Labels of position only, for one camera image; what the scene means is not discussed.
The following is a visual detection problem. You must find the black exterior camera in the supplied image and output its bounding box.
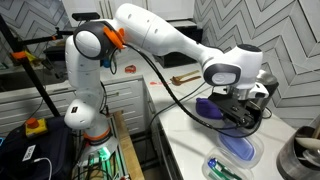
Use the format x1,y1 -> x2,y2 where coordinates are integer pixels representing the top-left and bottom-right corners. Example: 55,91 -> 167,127
71,12 -> 101,22

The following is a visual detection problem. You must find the yellow emergency stop box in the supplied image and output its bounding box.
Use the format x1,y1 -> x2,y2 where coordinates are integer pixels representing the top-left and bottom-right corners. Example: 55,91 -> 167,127
24,117 -> 49,139

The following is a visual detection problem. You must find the metal utensil holder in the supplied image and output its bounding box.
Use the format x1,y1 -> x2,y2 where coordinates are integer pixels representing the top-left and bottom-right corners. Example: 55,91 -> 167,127
275,125 -> 320,180

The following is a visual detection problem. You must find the metal ladle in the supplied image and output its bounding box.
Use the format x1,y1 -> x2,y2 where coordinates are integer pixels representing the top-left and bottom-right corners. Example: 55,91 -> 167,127
301,149 -> 320,168

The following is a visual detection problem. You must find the black silver coffee grinder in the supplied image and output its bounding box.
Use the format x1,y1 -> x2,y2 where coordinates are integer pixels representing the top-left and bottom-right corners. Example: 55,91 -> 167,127
246,69 -> 280,129

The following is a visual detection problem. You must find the black bag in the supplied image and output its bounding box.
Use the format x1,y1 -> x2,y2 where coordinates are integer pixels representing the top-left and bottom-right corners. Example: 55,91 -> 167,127
0,116 -> 76,180

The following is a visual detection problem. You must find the orange clamp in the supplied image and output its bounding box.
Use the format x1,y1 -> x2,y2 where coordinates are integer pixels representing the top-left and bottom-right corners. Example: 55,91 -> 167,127
9,49 -> 28,62

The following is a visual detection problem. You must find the empty transparent plastic bowl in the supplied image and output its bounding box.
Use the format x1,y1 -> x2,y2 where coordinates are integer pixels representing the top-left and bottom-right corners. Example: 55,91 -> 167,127
214,126 -> 265,169

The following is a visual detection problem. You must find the black box appliance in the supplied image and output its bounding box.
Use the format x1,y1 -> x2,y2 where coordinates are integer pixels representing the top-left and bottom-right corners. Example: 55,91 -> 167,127
154,19 -> 204,69

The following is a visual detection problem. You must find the blue plastic lid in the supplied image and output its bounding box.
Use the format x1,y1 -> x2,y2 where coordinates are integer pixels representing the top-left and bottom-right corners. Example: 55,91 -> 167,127
218,128 -> 256,162

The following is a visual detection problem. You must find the flat red utensil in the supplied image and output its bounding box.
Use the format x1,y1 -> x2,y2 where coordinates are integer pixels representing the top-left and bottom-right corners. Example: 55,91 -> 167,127
149,80 -> 171,86

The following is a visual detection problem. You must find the white drawer cabinet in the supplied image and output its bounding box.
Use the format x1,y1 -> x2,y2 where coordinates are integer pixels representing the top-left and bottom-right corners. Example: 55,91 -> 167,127
0,74 -> 156,136

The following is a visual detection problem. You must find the black tripod pole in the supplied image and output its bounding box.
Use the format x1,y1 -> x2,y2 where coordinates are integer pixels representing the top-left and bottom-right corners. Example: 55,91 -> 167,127
0,14 -> 61,118

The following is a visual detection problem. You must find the black countertop machine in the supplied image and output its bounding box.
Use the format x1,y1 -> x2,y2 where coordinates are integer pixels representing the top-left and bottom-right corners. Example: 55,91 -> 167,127
43,44 -> 69,81

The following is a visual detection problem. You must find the robot mounting stand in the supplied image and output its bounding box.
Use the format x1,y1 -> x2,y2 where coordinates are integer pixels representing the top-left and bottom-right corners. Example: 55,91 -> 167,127
71,113 -> 131,180

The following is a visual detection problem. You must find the transparent bowl with items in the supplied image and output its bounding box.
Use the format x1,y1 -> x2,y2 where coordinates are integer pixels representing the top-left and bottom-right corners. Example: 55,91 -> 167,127
201,147 -> 255,180

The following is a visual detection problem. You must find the wooden plank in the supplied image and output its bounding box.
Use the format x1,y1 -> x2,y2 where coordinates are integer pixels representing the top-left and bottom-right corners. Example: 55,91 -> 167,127
112,110 -> 146,180

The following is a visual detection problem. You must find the white charging cable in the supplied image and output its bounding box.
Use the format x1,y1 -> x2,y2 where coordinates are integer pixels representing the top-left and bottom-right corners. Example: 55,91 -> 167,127
33,157 -> 54,180

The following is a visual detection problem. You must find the small red orange object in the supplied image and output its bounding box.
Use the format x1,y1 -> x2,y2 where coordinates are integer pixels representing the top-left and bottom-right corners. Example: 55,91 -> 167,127
124,64 -> 137,74

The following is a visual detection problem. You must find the white QR code label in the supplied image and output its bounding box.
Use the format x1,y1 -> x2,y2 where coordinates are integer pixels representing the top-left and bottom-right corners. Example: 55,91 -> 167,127
21,144 -> 37,163

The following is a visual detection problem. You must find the long black plugged cable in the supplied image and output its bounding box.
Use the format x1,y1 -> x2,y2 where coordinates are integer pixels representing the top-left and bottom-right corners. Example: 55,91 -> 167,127
144,81 -> 208,161

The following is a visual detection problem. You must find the green white tube blue cap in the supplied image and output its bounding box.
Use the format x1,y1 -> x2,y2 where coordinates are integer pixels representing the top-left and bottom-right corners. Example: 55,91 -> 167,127
207,158 -> 243,180

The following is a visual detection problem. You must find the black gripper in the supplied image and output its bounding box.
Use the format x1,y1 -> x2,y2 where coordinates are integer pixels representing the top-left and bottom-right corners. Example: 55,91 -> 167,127
222,99 -> 263,130

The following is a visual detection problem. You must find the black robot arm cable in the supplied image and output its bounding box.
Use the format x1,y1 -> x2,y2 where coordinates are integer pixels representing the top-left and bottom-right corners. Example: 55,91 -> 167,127
109,43 -> 264,139

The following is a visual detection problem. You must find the white wall cabinet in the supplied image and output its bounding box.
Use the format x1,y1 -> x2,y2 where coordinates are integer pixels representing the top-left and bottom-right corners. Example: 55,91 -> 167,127
61,0 -> 196,24

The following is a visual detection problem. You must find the purple plastic lid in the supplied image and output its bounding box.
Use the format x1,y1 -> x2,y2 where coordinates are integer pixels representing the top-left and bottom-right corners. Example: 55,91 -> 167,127
195,97 -> 224,120

